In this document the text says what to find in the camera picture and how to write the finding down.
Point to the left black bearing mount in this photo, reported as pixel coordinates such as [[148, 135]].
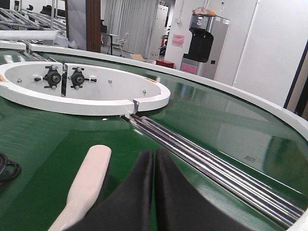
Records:
[[53, 77]]

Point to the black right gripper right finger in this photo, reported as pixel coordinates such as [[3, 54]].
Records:
[[181, 207]]

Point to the white office chair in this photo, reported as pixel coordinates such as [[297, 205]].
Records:
[[119, 43]]

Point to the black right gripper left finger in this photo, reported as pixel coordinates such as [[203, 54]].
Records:
[[128, 208]]

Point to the red box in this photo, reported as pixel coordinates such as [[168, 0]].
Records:
[[165, 63]]

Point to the steel conveyor rollers right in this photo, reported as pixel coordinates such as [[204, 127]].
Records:
[[245, 187]]

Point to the black bearing mount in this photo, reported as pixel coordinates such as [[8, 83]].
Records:
[[77, 78], [53, 77]]

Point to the metal roller rack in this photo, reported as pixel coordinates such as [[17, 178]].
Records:
[[25, 19]]

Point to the pink wall notice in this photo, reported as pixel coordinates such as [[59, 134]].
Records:
[[178, 40]]

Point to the right black bearing mount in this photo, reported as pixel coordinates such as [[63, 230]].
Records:
[[77, 78]]

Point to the brown wooden door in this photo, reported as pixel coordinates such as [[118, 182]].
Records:
[[93, 28]]

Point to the steel water dispenser machine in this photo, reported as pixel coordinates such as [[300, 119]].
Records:
[[208, 34]]

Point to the white foam roll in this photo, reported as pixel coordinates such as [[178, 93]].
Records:
[[24, 34]]

